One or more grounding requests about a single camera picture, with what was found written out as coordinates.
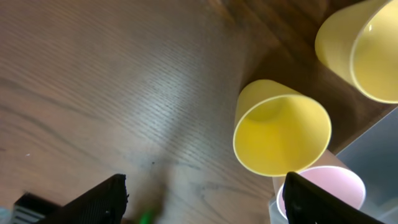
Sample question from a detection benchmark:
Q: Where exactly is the clear plastic storage bin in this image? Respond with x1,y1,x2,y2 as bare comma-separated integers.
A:
269,105,398,224

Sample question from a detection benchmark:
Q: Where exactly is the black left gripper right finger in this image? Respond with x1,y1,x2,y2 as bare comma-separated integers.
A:
282,172,383,224

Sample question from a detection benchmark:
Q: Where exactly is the yellow cup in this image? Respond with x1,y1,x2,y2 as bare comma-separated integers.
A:
315,0,397,104
233,80,332,177

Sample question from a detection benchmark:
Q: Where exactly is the pink cup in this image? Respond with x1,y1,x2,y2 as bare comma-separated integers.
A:
272,149,366,218

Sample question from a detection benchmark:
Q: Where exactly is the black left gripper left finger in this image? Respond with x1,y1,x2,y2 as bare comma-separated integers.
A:
40,174,128,224

